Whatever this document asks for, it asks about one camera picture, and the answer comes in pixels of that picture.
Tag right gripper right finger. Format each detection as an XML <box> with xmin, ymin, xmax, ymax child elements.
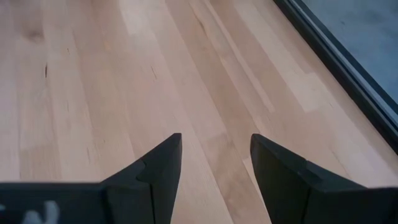
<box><xmin>250</xmin><ymin>133</ymin><xmax>398</xmax><ymax>224</ymax></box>

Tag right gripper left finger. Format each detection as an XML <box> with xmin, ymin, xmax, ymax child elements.
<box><xmin>0</xmin><ymin>133</ymin><xmax>183</xmax><ymax>224</ymax></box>

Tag black aluminium table frame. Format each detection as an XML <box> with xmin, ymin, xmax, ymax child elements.
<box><xmin>272</xmin><ymin>0</ymin><xmax>398</xmax><ymax>156</ymax></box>

